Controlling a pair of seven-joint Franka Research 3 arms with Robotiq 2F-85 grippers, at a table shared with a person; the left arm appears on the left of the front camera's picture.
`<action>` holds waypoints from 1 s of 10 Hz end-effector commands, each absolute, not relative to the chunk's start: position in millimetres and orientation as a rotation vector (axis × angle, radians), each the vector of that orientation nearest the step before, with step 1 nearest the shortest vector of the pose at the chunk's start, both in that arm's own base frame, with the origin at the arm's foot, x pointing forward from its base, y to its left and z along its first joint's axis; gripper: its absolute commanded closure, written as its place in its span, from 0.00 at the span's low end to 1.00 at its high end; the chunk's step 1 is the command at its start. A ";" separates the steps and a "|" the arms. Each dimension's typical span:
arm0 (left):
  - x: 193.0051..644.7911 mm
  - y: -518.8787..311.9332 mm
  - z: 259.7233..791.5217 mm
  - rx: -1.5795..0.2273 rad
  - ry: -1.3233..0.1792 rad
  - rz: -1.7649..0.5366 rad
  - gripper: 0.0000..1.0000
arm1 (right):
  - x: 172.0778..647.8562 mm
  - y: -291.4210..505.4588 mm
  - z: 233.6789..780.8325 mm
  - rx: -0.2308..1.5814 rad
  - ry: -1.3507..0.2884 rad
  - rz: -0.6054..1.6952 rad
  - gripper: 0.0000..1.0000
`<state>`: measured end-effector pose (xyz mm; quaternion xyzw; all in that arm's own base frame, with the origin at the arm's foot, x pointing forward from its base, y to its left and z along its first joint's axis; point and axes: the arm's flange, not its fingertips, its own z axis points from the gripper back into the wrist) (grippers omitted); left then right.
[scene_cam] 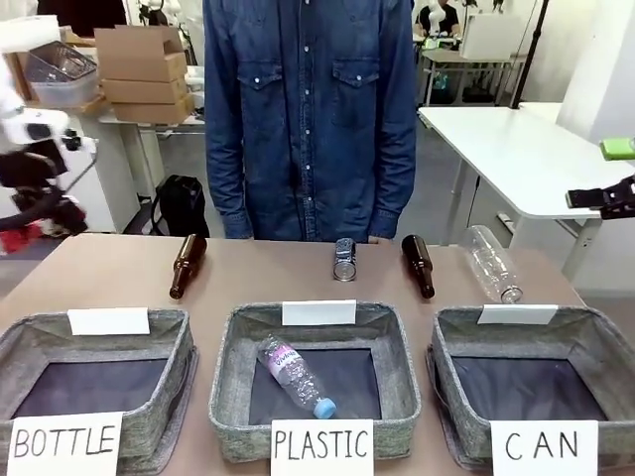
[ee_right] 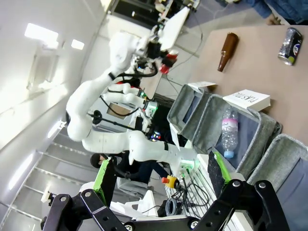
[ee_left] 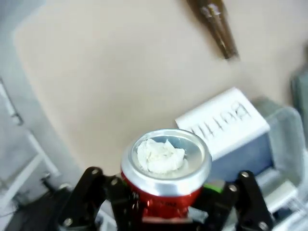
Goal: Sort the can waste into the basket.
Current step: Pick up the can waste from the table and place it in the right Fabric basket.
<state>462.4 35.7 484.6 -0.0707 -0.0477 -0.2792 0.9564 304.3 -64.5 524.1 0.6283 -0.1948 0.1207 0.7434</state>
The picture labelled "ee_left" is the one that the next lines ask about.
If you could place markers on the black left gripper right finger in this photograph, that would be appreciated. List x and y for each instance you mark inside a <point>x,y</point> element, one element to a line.
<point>237,202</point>

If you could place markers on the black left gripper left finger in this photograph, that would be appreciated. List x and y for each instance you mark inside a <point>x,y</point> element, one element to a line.
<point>92,196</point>

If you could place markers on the red soda can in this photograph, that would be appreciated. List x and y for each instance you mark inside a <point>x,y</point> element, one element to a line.
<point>166,178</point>

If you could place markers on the grey plastic basket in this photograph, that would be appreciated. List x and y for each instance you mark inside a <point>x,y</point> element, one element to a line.
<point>279,154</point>

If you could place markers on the crumpled white tissue wad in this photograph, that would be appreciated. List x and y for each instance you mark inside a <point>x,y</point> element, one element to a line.
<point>160,156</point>

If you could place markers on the white bottle label sign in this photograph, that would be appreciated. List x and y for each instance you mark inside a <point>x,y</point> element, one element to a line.
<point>226,120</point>

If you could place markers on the white metal frame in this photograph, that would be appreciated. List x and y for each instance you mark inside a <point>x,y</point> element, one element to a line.
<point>21,144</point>

